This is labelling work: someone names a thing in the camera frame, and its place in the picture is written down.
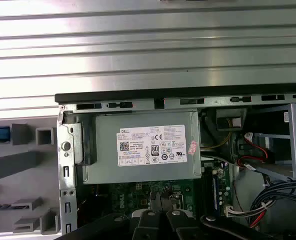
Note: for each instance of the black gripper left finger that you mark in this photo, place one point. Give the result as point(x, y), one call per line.
point(147, 227)

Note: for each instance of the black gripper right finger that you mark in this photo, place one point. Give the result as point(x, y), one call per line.
point(182, 227)

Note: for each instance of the green motherboard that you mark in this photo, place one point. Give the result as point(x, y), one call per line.
point(127, 197)

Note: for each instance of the installed RAM stick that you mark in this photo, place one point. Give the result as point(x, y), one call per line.
point(215, 192)

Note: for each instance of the grey power supply unit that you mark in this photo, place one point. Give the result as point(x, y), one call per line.
point(107, 175)

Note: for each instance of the grey parts rack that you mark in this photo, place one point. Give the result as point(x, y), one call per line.
point(45, 162)

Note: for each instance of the black open PC case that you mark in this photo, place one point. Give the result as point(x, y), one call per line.
point(112, 97)

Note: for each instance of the grey metal drive cage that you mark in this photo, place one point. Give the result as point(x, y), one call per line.
point(293, 137)

